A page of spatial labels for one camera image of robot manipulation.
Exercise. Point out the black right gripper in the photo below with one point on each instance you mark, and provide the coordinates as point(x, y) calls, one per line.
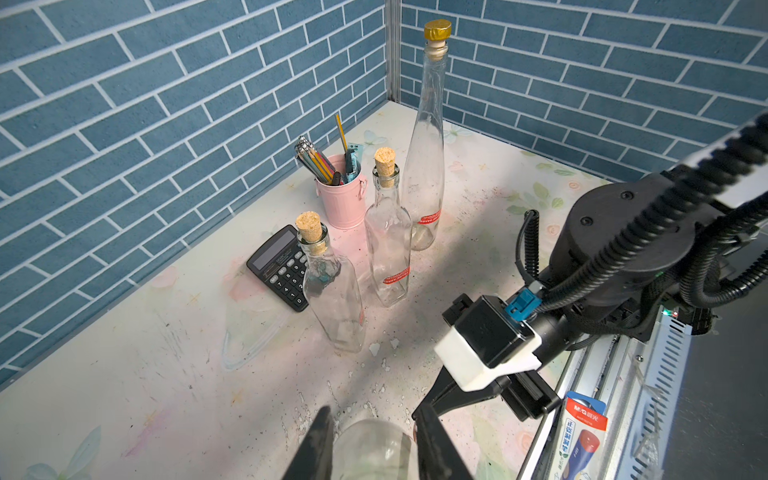
point(527, 394)

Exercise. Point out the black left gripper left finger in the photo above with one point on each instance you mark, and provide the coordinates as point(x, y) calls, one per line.
point(314, 457)

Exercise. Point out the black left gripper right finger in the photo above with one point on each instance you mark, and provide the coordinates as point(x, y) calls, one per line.
point(438, 458)

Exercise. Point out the clear glass bottle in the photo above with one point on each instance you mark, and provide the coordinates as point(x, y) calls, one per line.
point(374, 449)

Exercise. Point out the short corked glass bottle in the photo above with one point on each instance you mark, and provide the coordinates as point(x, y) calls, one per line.
point(330, 286)

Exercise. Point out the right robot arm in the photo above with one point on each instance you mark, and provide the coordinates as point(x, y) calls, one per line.
point(623, 247)

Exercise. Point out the corked glass bottle red label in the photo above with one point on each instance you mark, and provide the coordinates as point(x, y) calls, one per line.
point(388, 228)

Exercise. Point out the tall gold-capped glass bottle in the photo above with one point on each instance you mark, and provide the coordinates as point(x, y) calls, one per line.
point(423, 177)

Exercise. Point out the black desk calculator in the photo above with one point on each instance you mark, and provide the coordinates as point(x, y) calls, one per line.
point(280, 264)

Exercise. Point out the pink metal pen bucket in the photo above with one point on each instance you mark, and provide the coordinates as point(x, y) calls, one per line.
point(345, 205)

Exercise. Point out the pens in bucket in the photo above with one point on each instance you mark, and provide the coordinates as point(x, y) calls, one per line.
point(320, 165)

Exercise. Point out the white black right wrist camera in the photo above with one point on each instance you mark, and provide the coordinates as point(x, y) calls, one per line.
point(484, 343)

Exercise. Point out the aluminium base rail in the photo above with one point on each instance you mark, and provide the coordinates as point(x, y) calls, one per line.
point(640, 383)

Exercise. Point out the aluminium corner post right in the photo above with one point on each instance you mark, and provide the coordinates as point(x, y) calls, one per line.
point(393, 23)

